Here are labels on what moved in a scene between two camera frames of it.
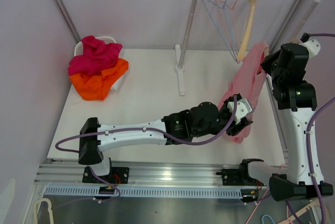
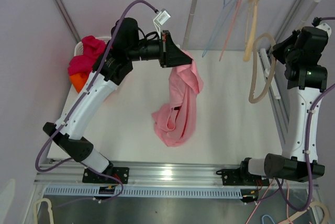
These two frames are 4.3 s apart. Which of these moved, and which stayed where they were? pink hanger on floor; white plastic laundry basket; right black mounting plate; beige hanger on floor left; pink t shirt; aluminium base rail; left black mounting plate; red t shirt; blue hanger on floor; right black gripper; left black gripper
Moved: right black gripper; pink t shirt; left black gripper
Stayed: red t shirt; right black mounting plate; white plastic laundry basket; blue hanger on floor; left black mounting plate; beige hanger on floor left; aluminium base rail; pink hanger on floor
